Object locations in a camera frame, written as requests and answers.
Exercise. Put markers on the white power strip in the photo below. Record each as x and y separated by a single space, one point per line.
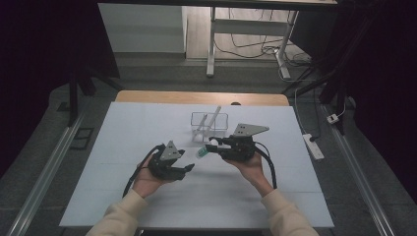
313 147

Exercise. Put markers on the green and white glue stick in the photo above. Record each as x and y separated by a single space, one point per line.
201 152

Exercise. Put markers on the aluminium floor rail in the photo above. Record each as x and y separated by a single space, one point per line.
357 173
46 173

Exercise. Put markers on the clear plastic organizer box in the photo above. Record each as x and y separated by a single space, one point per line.
219 126

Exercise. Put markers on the white table sheet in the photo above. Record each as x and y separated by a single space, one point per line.
203 206

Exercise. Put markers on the black metal stand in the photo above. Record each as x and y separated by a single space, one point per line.
73 98
341 91

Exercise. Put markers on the person's right hand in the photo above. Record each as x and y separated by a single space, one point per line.
254 172

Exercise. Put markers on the white desk frame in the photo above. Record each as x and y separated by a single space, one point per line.
246 27

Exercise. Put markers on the small white adapter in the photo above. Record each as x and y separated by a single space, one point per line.
332 118

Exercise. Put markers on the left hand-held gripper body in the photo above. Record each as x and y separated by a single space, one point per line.
165 170

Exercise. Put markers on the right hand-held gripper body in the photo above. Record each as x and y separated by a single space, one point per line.
241 149

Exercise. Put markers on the white cabinet panel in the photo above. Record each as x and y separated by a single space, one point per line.
144 29

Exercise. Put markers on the white pen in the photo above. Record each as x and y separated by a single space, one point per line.
213 121

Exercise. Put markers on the person's left hand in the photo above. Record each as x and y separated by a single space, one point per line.
146 183

